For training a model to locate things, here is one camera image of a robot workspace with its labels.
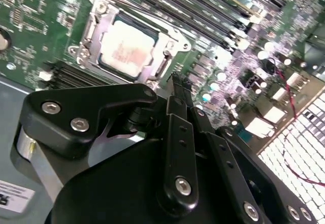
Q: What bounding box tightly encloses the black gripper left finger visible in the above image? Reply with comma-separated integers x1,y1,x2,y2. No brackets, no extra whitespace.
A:
20,71,200,211

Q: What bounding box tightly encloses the metal socket cover frame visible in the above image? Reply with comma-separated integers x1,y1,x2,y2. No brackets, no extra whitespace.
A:
76,0,185,84

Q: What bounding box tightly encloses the silver-topped CPU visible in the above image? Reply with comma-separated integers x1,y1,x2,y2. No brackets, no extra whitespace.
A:
97,18,163,79

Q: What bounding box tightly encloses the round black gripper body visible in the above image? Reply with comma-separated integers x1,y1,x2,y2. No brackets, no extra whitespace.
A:
44,137,243,224

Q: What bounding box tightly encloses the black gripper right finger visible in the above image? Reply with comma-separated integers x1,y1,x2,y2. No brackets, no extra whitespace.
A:
184,78,317,224

